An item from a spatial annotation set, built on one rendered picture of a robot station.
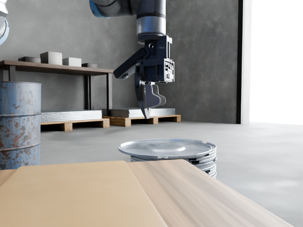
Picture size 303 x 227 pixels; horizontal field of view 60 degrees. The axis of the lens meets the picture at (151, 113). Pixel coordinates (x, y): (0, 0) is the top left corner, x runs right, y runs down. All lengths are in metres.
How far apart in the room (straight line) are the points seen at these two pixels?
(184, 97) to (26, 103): 3.89
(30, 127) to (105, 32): 3.81
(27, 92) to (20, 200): 1.24
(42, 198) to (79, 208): 0.03
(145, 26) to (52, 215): 0.57
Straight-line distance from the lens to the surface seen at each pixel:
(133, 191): 0.20
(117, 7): 0.71
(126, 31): 5.38
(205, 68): 4.75
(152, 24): 0.68
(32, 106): 1.46
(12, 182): 0.25
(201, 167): 0.81
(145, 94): 0.68
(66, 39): 4.67
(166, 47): 0.67
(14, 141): 1.41
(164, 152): 0.77
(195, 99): 4.84
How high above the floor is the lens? 0.40
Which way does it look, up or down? 3 degrees down
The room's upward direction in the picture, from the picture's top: straight up
